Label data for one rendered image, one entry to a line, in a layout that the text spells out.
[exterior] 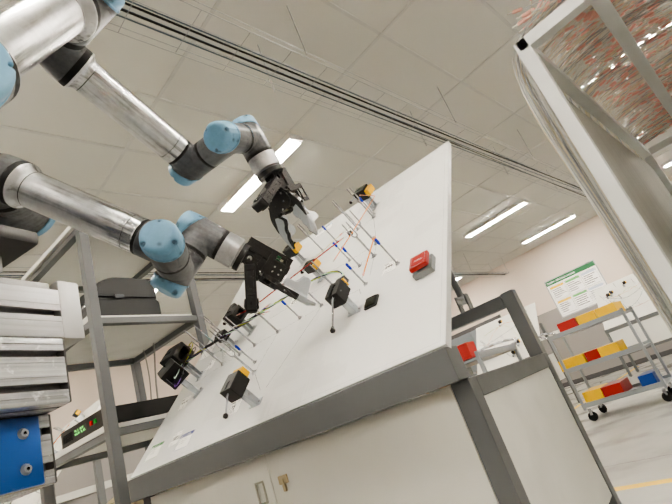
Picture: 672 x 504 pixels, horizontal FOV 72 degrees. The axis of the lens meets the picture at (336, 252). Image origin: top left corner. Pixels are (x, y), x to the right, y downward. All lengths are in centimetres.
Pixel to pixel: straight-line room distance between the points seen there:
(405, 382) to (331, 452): 28
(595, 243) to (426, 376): 1145
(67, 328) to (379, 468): 66
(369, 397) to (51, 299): 60
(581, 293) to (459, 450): 1144
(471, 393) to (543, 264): 1172
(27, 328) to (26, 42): 41
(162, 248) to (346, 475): 63
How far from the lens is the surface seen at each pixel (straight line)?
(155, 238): 92
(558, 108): 114
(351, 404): 103
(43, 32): 91
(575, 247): 1241
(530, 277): 1274
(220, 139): 114
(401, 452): 104
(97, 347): 188
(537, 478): 108
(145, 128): 118
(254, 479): 134
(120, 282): 212
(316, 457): 118
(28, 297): 76
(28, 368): 72
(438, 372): 92
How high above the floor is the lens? 79
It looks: 20 degrees up
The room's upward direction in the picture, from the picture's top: 20 degrees counter-clockwise
